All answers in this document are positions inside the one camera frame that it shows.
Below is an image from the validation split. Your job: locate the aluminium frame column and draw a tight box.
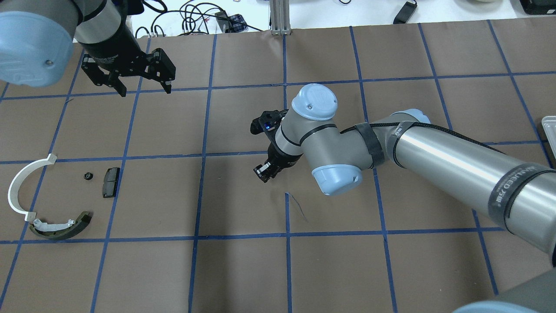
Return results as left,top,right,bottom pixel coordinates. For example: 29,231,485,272
268,0,291,36

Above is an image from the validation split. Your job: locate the olive brake shoe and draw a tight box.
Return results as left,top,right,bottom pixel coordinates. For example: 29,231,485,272
29,211,93,240

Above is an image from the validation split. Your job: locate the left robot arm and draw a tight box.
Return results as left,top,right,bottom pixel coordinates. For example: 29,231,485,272
0,0,175,97

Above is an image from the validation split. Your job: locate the black brake pad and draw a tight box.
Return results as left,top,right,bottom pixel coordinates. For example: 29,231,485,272
103,167,120,198

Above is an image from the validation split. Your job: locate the silver ribbed metal tray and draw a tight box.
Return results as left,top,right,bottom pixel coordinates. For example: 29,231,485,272
540,115,556,157

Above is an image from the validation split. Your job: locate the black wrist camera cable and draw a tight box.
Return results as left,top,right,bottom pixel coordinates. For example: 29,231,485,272
339,122,509,157

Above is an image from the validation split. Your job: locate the black power brick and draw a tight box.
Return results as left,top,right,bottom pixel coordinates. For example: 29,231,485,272
393,0,418,24

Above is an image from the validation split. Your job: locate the white curved plastic part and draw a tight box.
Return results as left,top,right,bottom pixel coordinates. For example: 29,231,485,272
7,154,57,222

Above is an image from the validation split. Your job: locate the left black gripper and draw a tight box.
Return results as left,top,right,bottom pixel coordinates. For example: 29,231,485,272
81,30,175,97

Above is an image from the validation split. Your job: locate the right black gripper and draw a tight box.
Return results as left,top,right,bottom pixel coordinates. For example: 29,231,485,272
250,110,302,183

